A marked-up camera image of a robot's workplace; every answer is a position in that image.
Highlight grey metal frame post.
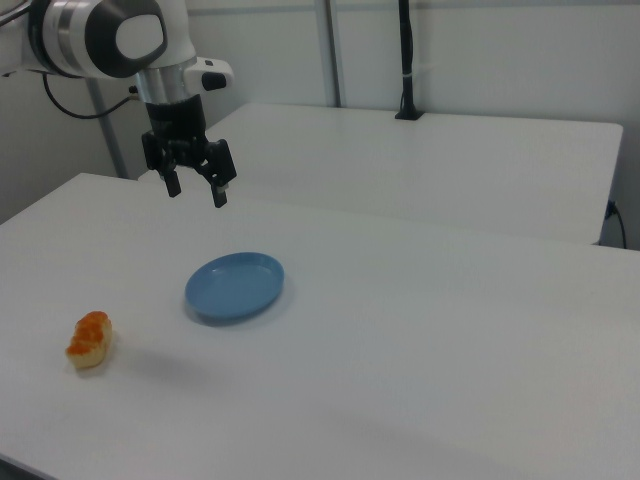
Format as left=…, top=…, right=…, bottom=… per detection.
left=88, top=78, right=127, bottom=179
left=323, top=0, right=347, bottom=108

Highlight blue oval plate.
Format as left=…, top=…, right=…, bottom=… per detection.
left=184, top=252, right=286, bottom=322

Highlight black cable with plug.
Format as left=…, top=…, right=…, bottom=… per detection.
left=605, top=199, right=628, bottom=249

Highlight black camera pole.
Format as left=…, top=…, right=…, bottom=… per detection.
left=397, top=0, right=417, bottom=114

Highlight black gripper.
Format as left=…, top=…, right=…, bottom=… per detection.
left=140, top=95, right=238, bottom=209

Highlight bread with orange topping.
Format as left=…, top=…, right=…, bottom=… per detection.
left=65, top=310, right=114, bottom=371

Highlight white rear table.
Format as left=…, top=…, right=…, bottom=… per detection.
left=137, top=102, right=625, bottom=247

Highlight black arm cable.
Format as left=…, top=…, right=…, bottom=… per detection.
left=41, top=73, right=140, bottom=120

